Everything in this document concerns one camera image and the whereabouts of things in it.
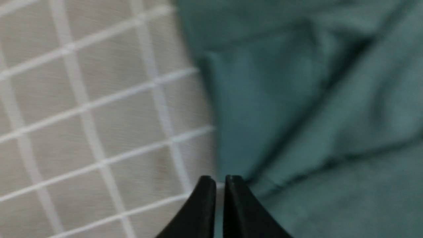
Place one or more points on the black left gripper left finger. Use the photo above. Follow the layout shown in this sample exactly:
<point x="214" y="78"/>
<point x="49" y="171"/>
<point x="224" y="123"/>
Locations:
<point x="196" y="217"/>

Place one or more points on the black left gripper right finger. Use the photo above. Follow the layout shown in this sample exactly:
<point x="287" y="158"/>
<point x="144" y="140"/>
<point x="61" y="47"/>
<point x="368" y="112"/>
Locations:
<point x="243" y="214"/>

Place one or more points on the green long sleeve shirt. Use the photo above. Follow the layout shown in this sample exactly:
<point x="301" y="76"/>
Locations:
<point x="318" y="105"/>

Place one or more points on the grey checkered tablecloth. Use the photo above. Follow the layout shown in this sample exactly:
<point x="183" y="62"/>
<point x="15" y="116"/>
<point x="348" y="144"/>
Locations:
<point x="105" y="125"/>

